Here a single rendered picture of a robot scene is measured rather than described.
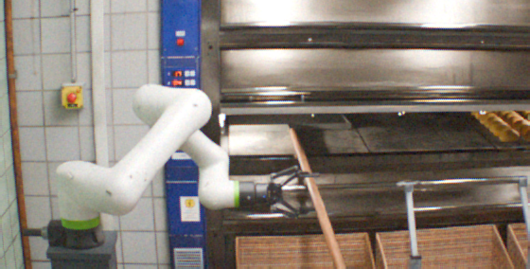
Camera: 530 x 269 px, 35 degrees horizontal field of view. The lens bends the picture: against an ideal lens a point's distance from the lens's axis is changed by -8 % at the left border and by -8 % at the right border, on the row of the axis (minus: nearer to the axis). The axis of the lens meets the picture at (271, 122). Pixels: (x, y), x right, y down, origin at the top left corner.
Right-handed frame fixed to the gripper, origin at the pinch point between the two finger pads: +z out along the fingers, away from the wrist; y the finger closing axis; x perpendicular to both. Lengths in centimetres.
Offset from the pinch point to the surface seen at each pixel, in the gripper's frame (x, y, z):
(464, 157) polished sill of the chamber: -52, 4, 70
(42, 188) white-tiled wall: -54, 15, -110
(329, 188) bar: -15.5, 3.4, 7.1
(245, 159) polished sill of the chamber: -53, 2, -22
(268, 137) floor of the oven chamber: -87, 2, -12
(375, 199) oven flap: -52, 20, 31
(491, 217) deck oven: -53, 32, 85
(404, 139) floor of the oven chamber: -78, 2, 48
